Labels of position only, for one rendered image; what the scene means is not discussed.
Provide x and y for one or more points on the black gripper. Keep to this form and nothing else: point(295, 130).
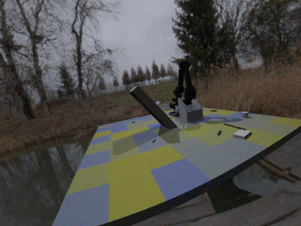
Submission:
point(173, 105)

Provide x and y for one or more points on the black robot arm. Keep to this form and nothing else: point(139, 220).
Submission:
point(190, 92)

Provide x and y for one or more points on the grey cylinder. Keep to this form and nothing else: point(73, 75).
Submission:
point(245, 114)

